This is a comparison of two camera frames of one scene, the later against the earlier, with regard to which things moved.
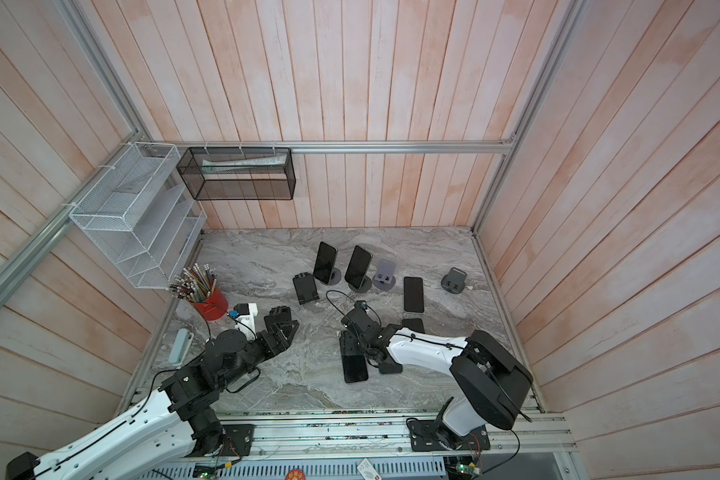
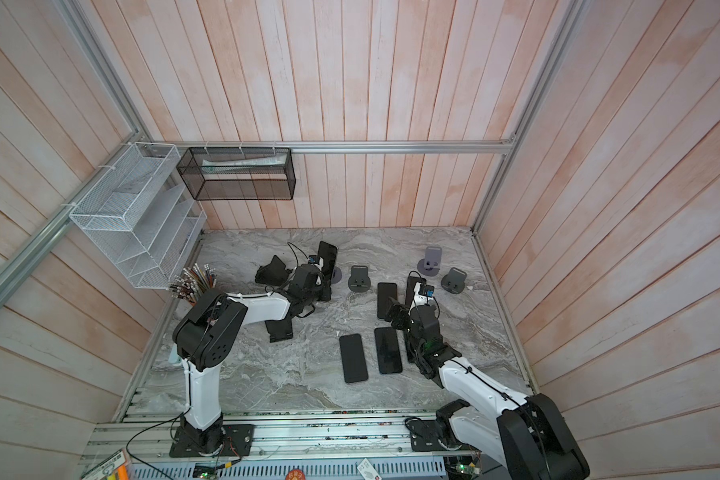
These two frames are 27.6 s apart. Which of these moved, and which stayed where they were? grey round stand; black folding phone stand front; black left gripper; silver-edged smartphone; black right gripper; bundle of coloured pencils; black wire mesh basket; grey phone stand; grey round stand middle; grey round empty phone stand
Moved: black folding phone stand front; black right gripper; grey phone stand; black left gripper
Stayed: silver-edged smartphone; bundle of coloured pencils; grey round stand middle; grey round empty phone stand; grey round stand; black wire mesh basket
